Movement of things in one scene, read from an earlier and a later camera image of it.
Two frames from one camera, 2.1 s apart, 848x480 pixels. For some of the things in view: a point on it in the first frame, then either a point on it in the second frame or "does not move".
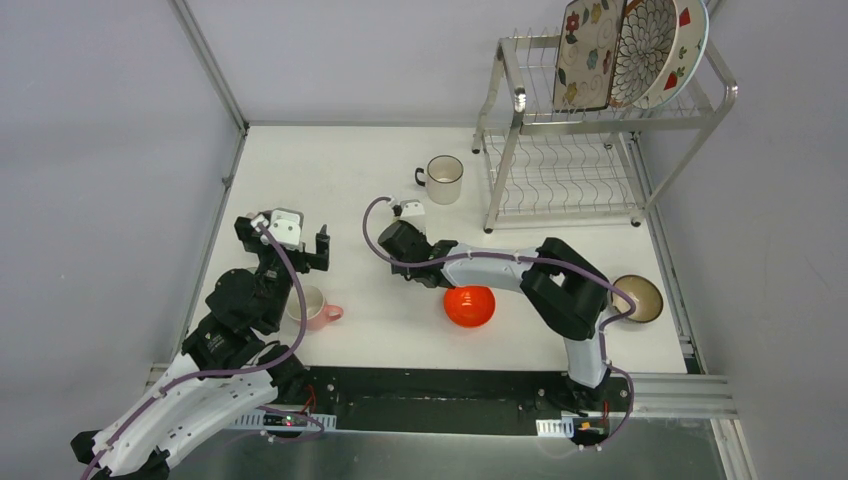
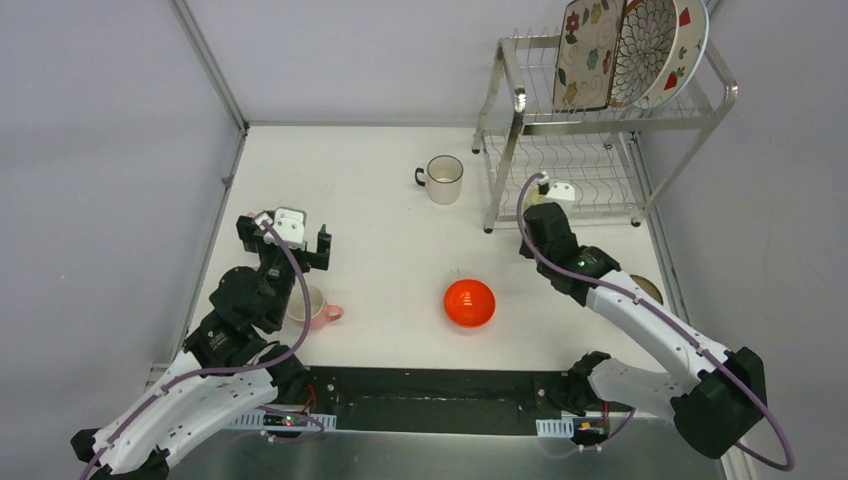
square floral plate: (591, 37) does not move
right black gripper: (418, 232) -> (524, 250)
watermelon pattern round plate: (687, 59) does not move
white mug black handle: (444, 179) does not move
